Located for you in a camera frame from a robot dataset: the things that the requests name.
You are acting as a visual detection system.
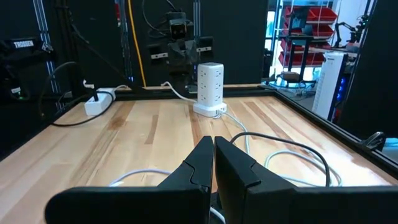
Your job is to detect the yellow extension cord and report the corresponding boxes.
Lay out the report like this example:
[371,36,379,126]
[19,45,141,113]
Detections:
[126,0,147,88]

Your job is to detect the white flat strip cord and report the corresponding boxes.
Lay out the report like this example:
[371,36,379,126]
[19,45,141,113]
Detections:
[82,79,129,93]

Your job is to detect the black left wrist camera cable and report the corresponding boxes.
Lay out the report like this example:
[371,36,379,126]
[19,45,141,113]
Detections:
[142,0,180,35]

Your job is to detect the white tower strip cord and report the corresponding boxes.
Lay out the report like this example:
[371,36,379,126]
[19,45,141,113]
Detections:
[160,81,198,104]

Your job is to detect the silver vertical rig post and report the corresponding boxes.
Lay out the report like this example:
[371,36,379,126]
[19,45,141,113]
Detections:
[192,0,202,42]
[32,0,60,94]

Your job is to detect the red bin shelf rack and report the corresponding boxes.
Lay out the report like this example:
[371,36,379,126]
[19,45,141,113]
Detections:
[277,5,339,68]

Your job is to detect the white tower power strip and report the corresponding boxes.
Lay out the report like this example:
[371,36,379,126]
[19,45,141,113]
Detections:
[192,62,228,118]

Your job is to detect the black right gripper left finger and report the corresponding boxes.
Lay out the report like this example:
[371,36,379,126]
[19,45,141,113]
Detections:
[44,135,215,224]

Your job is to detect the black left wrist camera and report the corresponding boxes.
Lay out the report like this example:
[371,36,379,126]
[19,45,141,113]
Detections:
[167,11,188,40]

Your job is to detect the thin black USB cable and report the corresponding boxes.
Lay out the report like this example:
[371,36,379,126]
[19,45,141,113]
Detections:
[229,131,331,188]

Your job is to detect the thick black cable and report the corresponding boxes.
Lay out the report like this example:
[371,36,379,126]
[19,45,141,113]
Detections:
[50,88,116,128]

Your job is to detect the small black frame mount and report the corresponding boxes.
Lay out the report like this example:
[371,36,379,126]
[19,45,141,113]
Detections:
[359,131,387,152]

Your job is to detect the small brown box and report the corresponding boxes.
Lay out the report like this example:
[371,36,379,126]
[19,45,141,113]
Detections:
[280,71,301,83]

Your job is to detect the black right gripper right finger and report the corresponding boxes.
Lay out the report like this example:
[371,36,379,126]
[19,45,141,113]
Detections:
[214,136,398,224]

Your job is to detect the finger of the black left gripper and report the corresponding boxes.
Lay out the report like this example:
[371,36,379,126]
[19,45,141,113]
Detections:
[169,40,185,67]
[183,39,199,67]

